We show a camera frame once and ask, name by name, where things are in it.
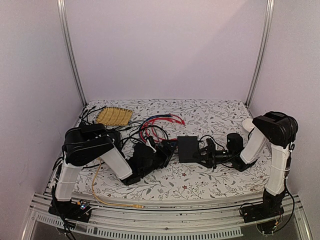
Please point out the right aluminium frame post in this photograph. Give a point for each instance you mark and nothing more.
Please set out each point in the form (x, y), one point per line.
(268, 17)

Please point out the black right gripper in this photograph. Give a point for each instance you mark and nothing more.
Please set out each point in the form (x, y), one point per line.
(210, 156)

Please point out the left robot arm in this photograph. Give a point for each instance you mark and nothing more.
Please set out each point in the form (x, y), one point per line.
(87, 143)

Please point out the yellow woven mat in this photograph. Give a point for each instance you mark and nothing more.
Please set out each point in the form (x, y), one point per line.
(114, 116)

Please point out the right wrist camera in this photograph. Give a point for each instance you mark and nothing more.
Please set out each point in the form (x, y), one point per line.
(234, 143)

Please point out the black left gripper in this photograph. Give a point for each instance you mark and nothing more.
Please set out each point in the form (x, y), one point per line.
(166, 155)

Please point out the left aluminium frame post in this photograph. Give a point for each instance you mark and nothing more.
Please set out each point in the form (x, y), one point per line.
(61, 6)

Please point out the white ceramic bowl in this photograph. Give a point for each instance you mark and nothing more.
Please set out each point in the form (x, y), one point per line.
(248, 125)

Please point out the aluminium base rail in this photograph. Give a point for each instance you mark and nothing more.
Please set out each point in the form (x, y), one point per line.
(205, 219)

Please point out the black network switch box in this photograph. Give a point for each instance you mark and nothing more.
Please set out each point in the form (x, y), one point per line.
(187, 149)

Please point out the aluminium frame post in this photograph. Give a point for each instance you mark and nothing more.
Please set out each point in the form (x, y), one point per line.
(268, 17)
(61, 6)

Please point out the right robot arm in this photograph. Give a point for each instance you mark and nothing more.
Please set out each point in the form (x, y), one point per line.
(274, 130)

